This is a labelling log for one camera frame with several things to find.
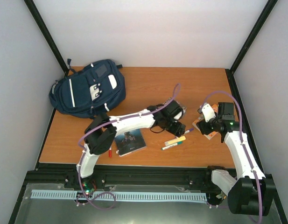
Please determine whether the pink Taming Shrew book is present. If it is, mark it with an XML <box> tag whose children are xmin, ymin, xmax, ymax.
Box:
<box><xmin>176</xmin><ymin>101</ymin><xmax>187</xmax><ymax>115</ymax></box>

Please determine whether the navy blue student backpack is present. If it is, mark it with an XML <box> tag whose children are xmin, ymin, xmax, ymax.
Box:
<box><xmin>49</xmin><ymin>59</ymin><xmax>126</xmax><ymax>119</ymax></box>

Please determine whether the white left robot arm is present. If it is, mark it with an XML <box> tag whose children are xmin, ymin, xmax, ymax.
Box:
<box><xmin>75</xmin><ymin>99</ymin><xmax>186</xmax><ymax>188</ymax></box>

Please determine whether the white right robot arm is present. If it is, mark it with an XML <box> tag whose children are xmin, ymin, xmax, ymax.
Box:
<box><xmin>197</xmin><ymin>102</ymin><xmax>276</xmax><ymax>216</ymax></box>

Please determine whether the orange Treehouse book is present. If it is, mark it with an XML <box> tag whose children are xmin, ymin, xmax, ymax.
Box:
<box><xmin>192</xmin><ymin>104</ymin><xmax>218</xmax><ymax>140</ymax></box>

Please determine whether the yellow highlighter pen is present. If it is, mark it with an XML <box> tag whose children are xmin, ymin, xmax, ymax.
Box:
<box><xmin>164</xmin><ymin>136</ymin><xmax>186</xmax><ymax>146</ymax></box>

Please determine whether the purple tipped white marker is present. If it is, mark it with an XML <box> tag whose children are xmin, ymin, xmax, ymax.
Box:
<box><xmin>184</xmin><ymin>128</ymin><xmax>194</xmax><ymax>135</ymax></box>

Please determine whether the green tipped white marker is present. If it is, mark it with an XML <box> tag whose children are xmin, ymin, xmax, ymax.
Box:
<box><xmin>161</xmin><ymin>141</ymin><xmax>183</xmax><ymax>151</ymax></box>

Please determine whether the dark Wuthering Heights book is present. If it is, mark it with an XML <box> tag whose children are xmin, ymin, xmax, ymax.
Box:
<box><xmin>114</xmin><ymin>129</ymin><xmax>147</xmax><ymax>157</ymax></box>

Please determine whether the red tipped white marker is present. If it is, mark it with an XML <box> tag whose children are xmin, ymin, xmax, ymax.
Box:
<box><xmin>108</xmin><ymin>147</ymin><xmax>112</xmax><ymax>158</ymax></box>

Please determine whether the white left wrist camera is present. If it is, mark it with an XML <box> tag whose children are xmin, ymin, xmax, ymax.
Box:
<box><xmin>174</xmin><ymin>110</ymin><xmax>184</xmax><ymax>121</ymax></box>

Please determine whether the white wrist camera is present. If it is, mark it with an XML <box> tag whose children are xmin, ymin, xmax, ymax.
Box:
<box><xmin>198</xmin><ymin>103</ymin><xmax>216</xmax><ymax>123</ymax></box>
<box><xmin>174</xmin><ymin>110</ymin><xmax>184</xmax><ymax>121</ymax></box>

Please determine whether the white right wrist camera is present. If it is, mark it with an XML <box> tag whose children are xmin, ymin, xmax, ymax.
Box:
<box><xmin>198</xmin><ymin>103</ymin><xmax>216</xmax><ymax>123</ymax></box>

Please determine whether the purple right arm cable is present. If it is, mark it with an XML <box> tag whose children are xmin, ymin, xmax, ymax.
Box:
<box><xmin>201</xmin><ymin>91</ymin><xmax>264</xmax><ymax>224</ymax></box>

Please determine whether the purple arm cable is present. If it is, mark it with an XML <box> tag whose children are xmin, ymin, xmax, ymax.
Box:
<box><xmin>201</xmin><ymin>91</ymin><xmax>264</xmax><ymax>224</ymax></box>
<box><xmin>77</xmin><ymin>83</ymin><xmax>182</xmax><ymax>210</ymax></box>

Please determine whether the black right frame post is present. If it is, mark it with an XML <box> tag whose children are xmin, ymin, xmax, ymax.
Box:
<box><xmin>229</xmin><ymin>0</ymin><xmax>279</xmax><ymax>72</ymax></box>

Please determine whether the black frame post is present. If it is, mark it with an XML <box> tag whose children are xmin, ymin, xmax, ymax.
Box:
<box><xmin>229</xmin><ymin>0</ymin><xmax>279</xmax><ymax>72</ymax></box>
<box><xmin>24</xmin><ymin>0</ymin><xmax>69</xmax><ymax>76</ymax></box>

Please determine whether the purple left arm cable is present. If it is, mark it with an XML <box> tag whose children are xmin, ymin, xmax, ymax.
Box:
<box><xmin>77</xmin><ymin>83</ymin><xmax>182</xmax><ymax>210</ymax></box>

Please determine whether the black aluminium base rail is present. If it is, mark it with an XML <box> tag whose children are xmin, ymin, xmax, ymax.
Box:
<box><xmin>24</xmin><ymin>163</ymin><xmax>218</xmax><ymax>190</ymax></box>

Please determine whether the light blue slotted cable duct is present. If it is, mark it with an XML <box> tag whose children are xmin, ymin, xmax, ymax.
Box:
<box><xmin>30</xmin><ymin>189</ymin><xmax>207</xmax><ymax>203</ymax></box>

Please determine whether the black left frame post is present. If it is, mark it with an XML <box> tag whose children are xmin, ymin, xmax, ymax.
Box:
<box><xmin>24</xmin><ymin>0</ymin><xmax>69</xmax><ymax>76</ymax></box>

